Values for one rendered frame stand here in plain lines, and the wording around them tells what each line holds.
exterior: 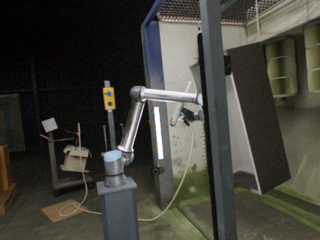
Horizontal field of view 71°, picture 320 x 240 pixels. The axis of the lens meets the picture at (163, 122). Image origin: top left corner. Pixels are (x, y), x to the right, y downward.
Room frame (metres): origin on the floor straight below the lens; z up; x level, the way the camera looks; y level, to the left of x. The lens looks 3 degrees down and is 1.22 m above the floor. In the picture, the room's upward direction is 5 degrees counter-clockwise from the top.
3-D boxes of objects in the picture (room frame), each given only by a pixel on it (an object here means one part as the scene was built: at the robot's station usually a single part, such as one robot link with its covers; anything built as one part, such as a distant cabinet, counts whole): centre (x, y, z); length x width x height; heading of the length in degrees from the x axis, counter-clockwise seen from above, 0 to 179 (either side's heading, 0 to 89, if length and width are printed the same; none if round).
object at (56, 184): (3.85, 1.72, 0.64); 0.73 x 0.50 x 1.27; 119
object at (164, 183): (2.78, 0.06, 1.14); 0.18 x 0.18 x 2.29; 19
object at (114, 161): (1.88, 0.45, 0.83); 0.17 x 0.15 x 0.18; 164
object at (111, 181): (1.87, 0.45, 0.69); 0.19 x 0.19 x 0.10
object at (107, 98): (2.69, 0.62, 1.42); 0.12 x 0.06 x 0.26; 109
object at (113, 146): (2.74, 0.64, 0.82); 0.06 x 0.06 x 1.64; 19
